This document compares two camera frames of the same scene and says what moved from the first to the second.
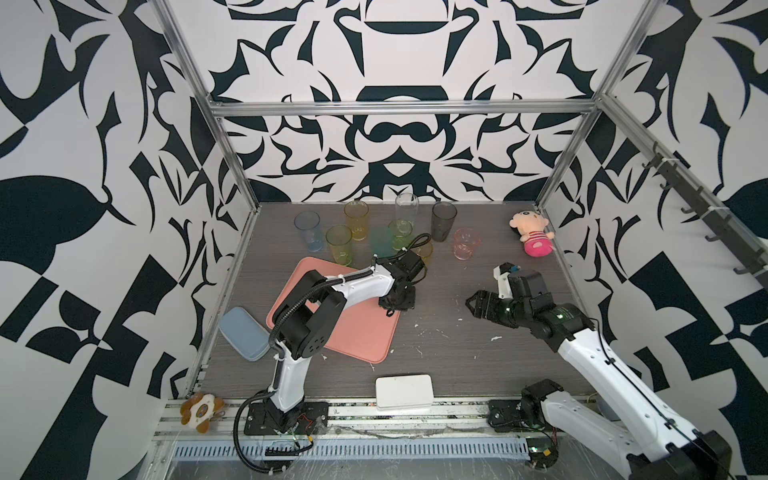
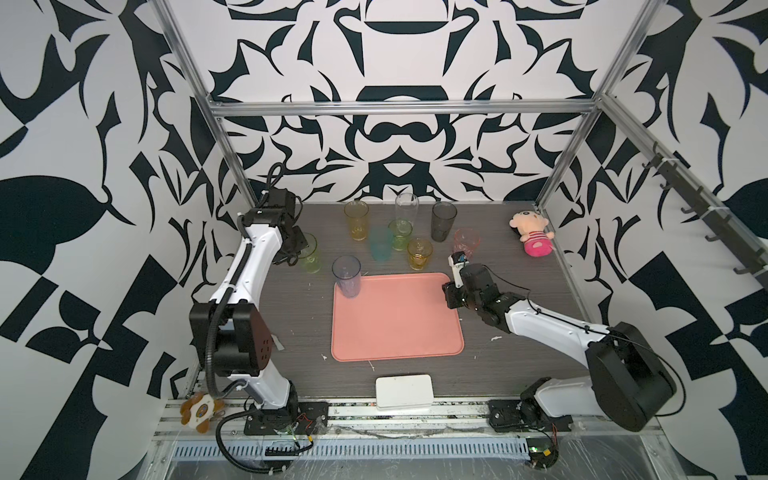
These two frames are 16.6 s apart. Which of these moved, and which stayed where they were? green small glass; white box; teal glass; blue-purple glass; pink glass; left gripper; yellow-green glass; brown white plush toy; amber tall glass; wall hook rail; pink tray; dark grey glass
Moved: blue-purple glass; pink tray; yellow-green glass; left gripper
Stayed: pink glass; teal glass; brown white plush toy; dark grey glass; amber tall glass; white box; green small glass; wall hook rail
